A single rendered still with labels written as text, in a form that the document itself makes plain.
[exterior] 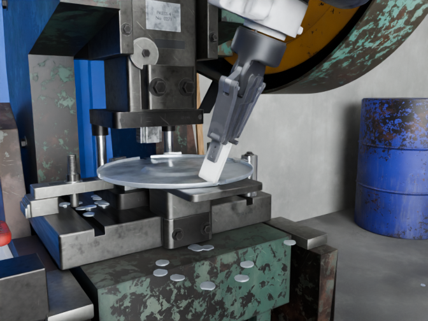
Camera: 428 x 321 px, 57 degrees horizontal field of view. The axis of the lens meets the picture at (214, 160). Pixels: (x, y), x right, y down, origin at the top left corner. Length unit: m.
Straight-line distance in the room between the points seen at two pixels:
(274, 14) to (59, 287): 0.49
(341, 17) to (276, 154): 1.86
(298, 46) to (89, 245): 0.62
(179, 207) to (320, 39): 0.47
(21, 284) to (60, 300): 0.07
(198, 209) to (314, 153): 2.25
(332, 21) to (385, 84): 2.66
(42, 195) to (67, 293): 0.23
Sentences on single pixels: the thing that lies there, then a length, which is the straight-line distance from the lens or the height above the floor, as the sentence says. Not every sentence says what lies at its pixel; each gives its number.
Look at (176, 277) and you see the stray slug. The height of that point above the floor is 0.65.
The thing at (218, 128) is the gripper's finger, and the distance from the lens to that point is 0.57.
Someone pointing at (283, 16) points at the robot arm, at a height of 1.02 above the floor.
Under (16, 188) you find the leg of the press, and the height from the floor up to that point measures 0.71.
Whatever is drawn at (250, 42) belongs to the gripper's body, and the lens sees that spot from 0.55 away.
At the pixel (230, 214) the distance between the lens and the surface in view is 0.82.
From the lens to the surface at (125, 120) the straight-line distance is 0.75.
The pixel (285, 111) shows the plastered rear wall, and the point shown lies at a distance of 2.69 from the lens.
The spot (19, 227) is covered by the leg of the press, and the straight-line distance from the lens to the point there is 1.02.
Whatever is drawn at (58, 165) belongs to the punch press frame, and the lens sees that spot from 0.98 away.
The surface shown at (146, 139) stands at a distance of 0.83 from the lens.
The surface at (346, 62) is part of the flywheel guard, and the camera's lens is 0.89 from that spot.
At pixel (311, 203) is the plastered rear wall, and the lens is 3.01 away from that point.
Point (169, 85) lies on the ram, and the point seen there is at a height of 0.94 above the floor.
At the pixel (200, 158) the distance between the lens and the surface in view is 0.87.
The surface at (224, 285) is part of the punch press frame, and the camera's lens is 0.74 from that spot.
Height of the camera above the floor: 0.93
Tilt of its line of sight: 10 degrees down
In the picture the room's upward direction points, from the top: straight up
